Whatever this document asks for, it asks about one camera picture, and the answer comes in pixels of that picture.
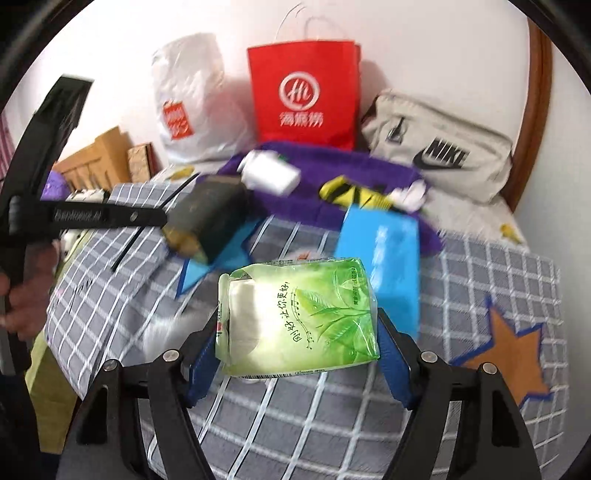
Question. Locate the green tissue pack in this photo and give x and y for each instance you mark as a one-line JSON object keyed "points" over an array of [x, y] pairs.
{"points": [[300, 318]]}

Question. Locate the red paper bag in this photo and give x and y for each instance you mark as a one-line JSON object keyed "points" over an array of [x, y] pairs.
{"points": [[304, 74]]}

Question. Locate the purple towel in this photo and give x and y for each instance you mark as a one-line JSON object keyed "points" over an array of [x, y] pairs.
{"points": [[323, 161]]}

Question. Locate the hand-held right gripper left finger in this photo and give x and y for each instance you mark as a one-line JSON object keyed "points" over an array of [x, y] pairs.
{"points": [[203, 369]]}

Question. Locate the person's left hand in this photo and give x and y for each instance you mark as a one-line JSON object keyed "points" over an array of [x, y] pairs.
{"points": [[32, 300]]}

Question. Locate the white glove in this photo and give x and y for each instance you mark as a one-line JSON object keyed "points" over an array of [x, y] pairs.
{"points": [[411, 196]]}

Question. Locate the yellow pouch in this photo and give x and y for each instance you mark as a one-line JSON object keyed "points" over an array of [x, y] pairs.
{"points": [[346, 194]]}

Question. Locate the yellow-green sheet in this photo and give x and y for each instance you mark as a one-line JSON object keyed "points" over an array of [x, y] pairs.
{"points": [[48, 397]]}

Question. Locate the wooden bed frame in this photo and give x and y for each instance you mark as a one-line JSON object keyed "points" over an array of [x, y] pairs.
{"points": [[538, 115]]}

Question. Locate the patterned box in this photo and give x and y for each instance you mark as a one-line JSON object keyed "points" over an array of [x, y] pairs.
{"points": [[141, 161]]}

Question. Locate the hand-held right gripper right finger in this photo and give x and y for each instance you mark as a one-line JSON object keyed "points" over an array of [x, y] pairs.
{"points": [[398, 369]]}

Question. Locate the beige waist bag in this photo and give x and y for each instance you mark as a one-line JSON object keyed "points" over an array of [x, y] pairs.
{"points": [[443, 134]]}

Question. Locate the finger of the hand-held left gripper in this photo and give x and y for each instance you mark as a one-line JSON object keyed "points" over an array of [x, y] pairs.
{"points": [[92, 214]]}

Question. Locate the blue tissue pack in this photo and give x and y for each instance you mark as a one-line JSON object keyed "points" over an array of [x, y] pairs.
{"points": [[383, 263]]}

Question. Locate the white plastic shopping bag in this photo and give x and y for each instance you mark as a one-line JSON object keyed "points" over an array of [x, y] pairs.
{"points": [[194, 83]]}

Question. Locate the dark green tin box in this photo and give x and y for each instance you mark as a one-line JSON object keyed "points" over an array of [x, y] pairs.
{"points": [[212, 217]]}

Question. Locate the white bottle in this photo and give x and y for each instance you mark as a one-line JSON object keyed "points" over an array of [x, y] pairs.
{"points": [[270, 174]]}

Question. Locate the cardboard box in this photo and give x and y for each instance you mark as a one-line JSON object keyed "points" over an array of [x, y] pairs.
{"points": [[101, 157]]}

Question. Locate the grey grid printed blanket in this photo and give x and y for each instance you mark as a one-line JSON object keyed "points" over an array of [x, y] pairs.
{"points": [[323, 424]]}

